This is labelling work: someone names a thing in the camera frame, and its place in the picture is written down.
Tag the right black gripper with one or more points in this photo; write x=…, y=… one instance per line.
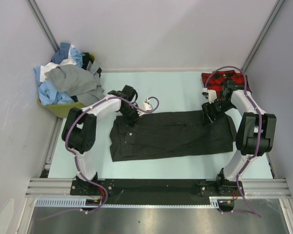
x=208, y=118

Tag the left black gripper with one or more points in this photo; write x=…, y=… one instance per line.
x=132, y=121

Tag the dark pinstriped long sleeve shirt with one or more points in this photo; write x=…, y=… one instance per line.
x=170, y=134

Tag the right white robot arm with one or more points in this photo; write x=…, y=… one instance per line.
x=254, y=137

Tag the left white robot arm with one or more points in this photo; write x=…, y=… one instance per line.
x=79, y=133

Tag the red black plaid folded shirt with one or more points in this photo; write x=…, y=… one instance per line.
x=220, y=78

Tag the grey shirt in basket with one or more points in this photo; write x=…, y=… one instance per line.
x=84, y=84

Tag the green laundry basket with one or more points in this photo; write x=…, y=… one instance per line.
x=61, y=110

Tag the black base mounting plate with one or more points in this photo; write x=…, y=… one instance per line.
x=156, y=192

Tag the black garment in basket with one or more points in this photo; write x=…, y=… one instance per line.
x=88, y=61

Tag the light blue shirt in basket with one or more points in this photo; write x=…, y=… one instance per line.
x=48, y=94

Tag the white shirt in basket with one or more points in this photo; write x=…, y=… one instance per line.
x=51, y=65

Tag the blue checked shirt in basket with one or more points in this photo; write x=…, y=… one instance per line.
x=62, y=53

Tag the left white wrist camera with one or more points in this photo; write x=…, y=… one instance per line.
x=146, y=107

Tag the white slotted cable duct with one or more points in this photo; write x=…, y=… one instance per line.
x=70, y=201

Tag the aluminium frame rail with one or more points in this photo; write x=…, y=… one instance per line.
x=253, y=188

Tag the right aluminium corner post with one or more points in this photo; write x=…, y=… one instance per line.
x=267, y=25

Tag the aluminium corner post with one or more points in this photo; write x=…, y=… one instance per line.
x=267, y=25
x=43, y=24

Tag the left aluminium corner post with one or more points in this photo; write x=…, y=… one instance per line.
x=43, y=24

